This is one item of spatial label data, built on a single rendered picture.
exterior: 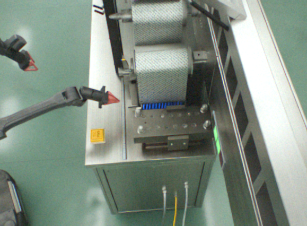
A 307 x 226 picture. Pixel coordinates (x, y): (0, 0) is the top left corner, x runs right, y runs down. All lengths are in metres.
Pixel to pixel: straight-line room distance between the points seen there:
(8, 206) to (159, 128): 1.30
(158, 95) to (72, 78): 1.72
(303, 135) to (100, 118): 1.06
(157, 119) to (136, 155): 0.21
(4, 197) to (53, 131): 0.73
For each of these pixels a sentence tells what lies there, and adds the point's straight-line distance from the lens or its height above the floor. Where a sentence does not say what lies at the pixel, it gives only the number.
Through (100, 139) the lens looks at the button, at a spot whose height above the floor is 0.92.
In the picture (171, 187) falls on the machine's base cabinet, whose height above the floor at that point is 0.50.
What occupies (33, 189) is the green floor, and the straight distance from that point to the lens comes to 2.78.
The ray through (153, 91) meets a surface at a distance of 1.64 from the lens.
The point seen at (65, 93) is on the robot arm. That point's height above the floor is 1.20.
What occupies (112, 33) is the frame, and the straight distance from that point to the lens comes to 1.81.
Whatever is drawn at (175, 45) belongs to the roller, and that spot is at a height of 1.23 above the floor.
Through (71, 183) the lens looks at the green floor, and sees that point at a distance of 2.71.
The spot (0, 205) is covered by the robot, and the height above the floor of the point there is 0.24.
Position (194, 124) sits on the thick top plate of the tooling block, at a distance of 1.65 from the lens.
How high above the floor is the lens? 2.42
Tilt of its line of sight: 56 degrees down
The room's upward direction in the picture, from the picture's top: 3 degrees counter-clockwise
